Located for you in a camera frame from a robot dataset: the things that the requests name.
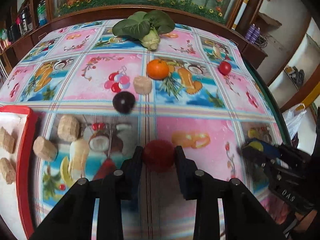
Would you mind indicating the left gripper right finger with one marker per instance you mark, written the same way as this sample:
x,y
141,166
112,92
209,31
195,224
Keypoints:
x,y
244,216

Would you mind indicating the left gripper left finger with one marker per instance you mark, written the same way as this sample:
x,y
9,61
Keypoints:
x,y
72,216

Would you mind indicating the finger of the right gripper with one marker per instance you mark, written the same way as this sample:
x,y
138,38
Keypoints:
x,y
268,148
254,156

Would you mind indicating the beige sugarcane chunk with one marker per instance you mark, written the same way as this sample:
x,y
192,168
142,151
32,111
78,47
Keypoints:
x,y
7,141
68,128

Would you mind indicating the green grape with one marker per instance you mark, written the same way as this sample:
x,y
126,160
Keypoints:
x,y
256,145

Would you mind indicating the red rimmed white tray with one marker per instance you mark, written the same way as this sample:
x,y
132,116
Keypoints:
x,y
20,122

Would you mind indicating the beige sugarcane cylinder left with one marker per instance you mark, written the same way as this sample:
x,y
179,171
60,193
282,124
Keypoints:
x,y
44,149

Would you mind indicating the small red tomato far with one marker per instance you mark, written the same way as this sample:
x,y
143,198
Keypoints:
x,y
225,68

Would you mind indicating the purple cups stack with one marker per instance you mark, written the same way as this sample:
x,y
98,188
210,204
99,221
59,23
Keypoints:
x,y
252,33

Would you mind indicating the colourful fruit print tablecloth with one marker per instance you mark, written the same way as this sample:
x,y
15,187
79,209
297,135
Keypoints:
x,y
77,71

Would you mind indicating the dark purple plum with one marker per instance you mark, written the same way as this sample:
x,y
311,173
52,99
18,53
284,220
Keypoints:
x,y
124,102

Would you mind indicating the small orange right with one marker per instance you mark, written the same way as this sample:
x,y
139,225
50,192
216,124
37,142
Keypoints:
x,y
157,69

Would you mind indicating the small beige sugarcane cube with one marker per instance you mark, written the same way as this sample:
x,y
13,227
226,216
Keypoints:
x,y
142,85

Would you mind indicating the green leafy bok choy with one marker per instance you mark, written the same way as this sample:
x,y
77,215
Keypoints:
x,y
145,27

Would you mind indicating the green plastic bottle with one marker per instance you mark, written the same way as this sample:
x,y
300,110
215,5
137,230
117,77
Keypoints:
x,y
41,13

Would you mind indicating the wooden glass display cabinet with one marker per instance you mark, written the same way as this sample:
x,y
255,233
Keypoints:
x,y
227,18

